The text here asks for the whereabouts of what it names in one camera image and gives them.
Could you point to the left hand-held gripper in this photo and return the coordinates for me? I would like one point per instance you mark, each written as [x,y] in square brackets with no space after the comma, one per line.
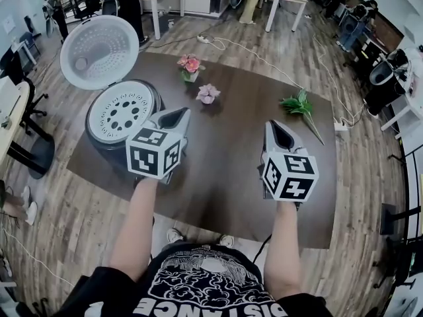
[145,157]

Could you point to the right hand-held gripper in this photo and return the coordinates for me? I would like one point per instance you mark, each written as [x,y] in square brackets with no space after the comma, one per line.
[291,177]

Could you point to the white perforated steamer tray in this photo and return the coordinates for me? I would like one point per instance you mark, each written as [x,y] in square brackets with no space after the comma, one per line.
[124,115]

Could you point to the dark blue rice cooker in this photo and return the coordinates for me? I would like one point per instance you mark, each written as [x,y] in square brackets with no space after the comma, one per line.
[99,35]

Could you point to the person's left forearm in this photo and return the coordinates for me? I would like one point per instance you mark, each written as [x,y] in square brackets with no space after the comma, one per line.
[135,230]

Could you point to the person's right forearm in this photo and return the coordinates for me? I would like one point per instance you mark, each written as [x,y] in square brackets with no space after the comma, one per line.
[282,249]

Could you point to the pale pink flowers white pot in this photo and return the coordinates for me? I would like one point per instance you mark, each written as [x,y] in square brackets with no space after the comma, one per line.
[208,92]

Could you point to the green artificial leaf sprig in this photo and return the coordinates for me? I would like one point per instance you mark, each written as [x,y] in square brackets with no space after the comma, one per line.
[297,104]

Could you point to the pink flowers in glass vase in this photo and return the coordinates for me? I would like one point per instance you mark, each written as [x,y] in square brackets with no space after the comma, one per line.
[191,65]

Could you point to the white power strip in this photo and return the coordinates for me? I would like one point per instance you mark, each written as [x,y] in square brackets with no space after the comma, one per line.
[340,125]
[205,39]

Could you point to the person's right white shoe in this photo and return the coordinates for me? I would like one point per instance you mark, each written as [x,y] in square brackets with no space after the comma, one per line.
[227,240]

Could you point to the person's white shoe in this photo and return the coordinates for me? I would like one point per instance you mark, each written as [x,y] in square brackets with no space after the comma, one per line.
[227,240]
[174,235]

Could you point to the person's left white shoe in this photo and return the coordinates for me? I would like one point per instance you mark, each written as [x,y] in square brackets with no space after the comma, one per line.
[174,235]

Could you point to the white desk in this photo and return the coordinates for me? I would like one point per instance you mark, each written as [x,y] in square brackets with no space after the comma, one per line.
[409,111]

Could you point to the round beige table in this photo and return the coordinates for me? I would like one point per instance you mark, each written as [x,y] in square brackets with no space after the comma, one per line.
[18,134]

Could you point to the person's black printed t-shirt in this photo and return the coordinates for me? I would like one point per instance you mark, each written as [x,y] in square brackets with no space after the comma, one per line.
[205,282]

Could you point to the white countertop oven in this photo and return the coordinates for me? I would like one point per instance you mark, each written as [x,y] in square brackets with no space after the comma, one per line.
[6,94]

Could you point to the small yellow table black post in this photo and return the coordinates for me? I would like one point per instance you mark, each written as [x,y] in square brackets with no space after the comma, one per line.
[388,220]

